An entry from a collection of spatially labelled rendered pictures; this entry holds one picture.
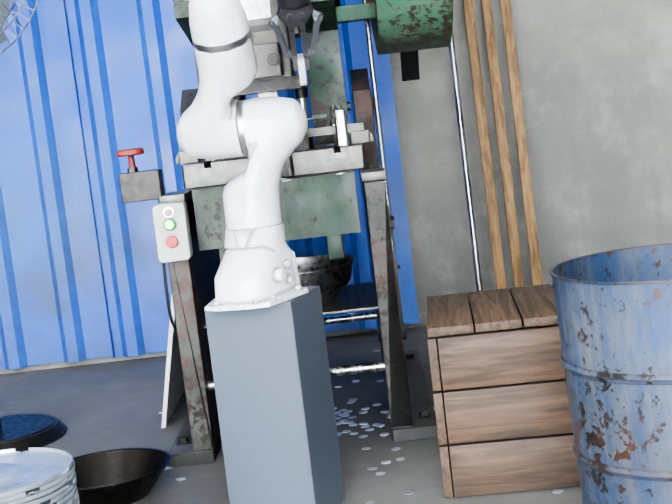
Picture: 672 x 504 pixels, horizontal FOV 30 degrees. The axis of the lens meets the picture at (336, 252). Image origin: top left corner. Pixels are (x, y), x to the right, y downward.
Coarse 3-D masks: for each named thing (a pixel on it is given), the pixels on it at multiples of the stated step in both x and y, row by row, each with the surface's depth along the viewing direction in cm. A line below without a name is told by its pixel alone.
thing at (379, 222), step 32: (352, 96) 371; (384, 192) 293; (384, 224) 294; (384, 256) 295; (384, 288) 295; (384, 320) 296; (384, 352) 297; (416, 352) 384; (416, 384) 342; (416, 416) 308
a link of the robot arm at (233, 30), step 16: (192, 0) 227; (208, 0) 225; (224, 0) 226; (192, 16) 228; (208, 16) 226; (224, 16) 226; (240, 16) 229; (192, 32) 230; (208, 32) 227; (224, 32) 228; (240, 32) 229; (208, 48) 229; (224, 48) 229
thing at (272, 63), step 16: (240, 0) 309; (256, 0) 309; (272, 0) 309; (256, 16) 309; (272, 16) 310; (256, 32) 310; (272, 32) 310; (288, 32) 310; (256, 48) 307; (272, 48) 307; (288, 48) 310; (272, 64) 308; (288, 64) 311; (256, 80) 312
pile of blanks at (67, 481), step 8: (72, 472) 202; (56, 480) 197; (64, 480) 199; (72, 480) 204; (40, 488) 194; (48, 488) 198; (56, 488) 197; (64, 488) 198; (72, 488) 202; (16, 496) 191; (24, 496) 192; (32, 496) 193; (40, 496) 194; (48, 496) 195; (56, 496) 197; (64, 496) 199; (72, 496) 204
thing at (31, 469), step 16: (32, 448) 216; (48, 448) 214; (0, 464) 207; (16, 464) 206; (32, 464) 207; (48, 464) 206; (64, 464) 205; (0, 480) 198; (16, 480) 198; (32, 480) 197; (48, 480) 195; (0, 496) 190
